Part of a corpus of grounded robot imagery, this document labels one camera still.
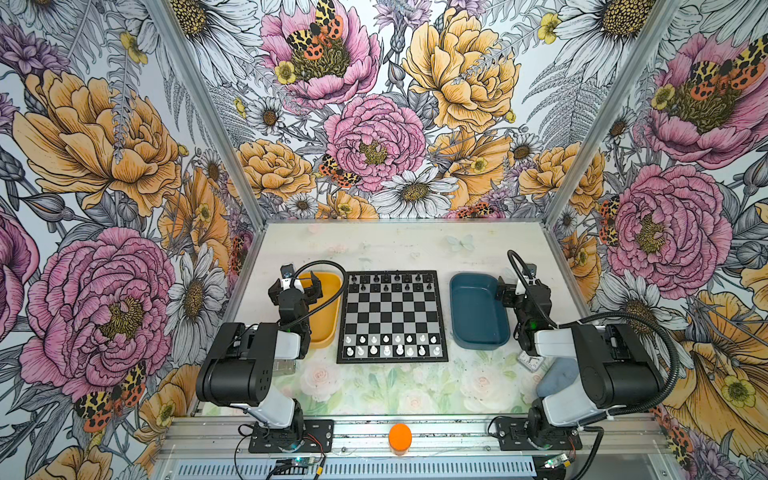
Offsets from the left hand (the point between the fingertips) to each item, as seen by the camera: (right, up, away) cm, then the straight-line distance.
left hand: (298, 282), depth 93 cm
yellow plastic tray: (+8, -12, 0) cm, 15 cm away
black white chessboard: (+29, -10, -1) cm, 30 cm away
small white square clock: (+67, -21, -8) cm, 71 cm away
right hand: (+67, -1, +1) cm, 67 cm away
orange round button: (+31, -31, -26) cm, 51 cm away
